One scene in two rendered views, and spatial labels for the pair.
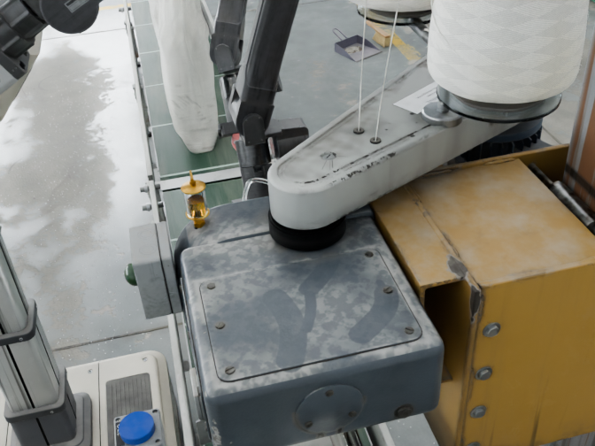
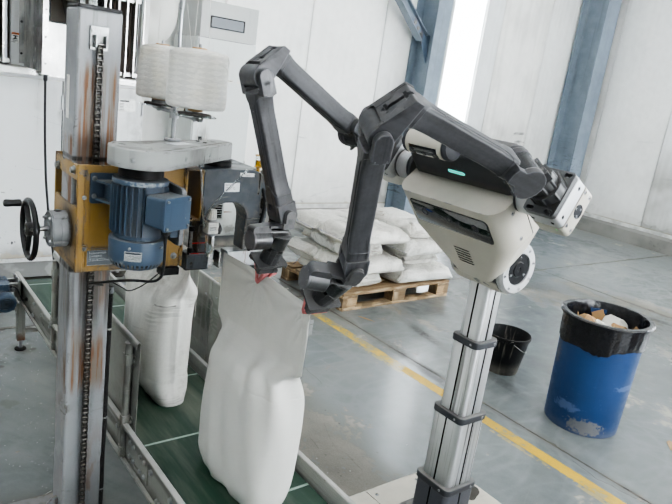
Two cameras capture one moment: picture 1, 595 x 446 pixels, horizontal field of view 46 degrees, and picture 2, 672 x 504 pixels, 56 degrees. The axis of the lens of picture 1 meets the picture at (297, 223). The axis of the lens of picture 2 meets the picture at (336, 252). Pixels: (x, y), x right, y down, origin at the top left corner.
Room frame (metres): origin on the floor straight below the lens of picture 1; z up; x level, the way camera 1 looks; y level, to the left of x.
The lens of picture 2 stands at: (2.69, -0.59, 1.66)
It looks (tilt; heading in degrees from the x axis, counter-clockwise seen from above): 15 degrees down; 153
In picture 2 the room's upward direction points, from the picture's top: 8 degrees clockwise
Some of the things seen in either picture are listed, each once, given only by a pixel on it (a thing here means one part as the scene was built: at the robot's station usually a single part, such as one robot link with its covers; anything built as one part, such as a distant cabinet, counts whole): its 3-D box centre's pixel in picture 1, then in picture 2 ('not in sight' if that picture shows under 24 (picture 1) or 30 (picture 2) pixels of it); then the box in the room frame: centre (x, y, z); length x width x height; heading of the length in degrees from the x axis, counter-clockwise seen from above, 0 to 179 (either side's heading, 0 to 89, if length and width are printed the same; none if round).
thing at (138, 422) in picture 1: (137, 429); not in sight; (0.77, 0.30, 0.84); 0.06 x 0.06 x 0.02
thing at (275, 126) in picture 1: (273, 129); (269, 228); (1.08, 0.03, 1.24); 0.11 x 0.09 x 0.12; 102
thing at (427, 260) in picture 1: (403, 274); (180, 188); (0.65, -0.13, 1.26); 0.22 x 0.05 x 0.16; 12
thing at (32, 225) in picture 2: not in sight; (28, 229); (0.76, -0.57, 1.13); 0.18 x 0.11 x 0.18; 12
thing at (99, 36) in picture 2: not in sight; (100, 38); (0.77, -0.40, 1.68); 0.05 x 0.03 x 0.06; 102
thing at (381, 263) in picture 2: not in sight; (359, 260); (-1.54, 1.83, 0.32); 0.66 x 0.43 x 0.15; 104
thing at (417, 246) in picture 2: not in sight; (414, 242); (-1.68, 2.42, 0.44); 0.68 x 0.44 x 0.15; 102
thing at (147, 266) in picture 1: (156, 270); not in sight; (0.66, 0.18, 1.28); 0.08 x 0.05 x 0.09; 12
